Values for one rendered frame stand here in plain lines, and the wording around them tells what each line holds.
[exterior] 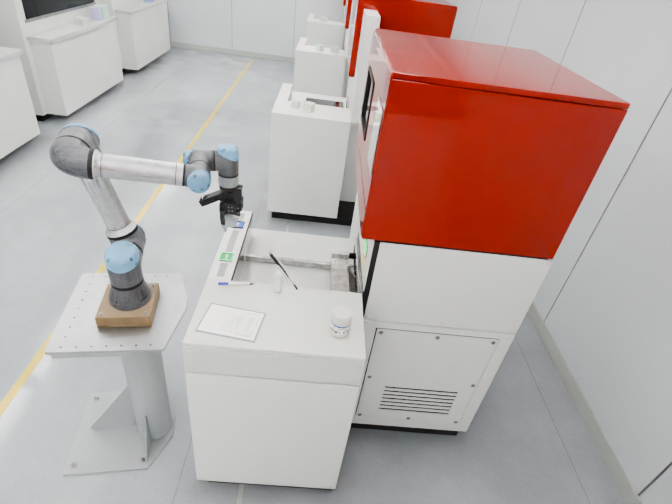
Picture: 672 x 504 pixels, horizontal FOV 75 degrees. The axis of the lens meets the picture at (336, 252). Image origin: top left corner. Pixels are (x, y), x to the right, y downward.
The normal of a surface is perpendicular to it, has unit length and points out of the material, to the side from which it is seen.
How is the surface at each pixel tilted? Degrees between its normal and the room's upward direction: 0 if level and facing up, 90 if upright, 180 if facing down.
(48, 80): 90
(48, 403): 0
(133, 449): 0
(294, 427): 90
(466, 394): 90
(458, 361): 90
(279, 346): 0
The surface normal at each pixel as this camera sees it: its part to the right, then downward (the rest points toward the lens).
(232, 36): 0.00, 0.58
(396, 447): 0.12, -0.81
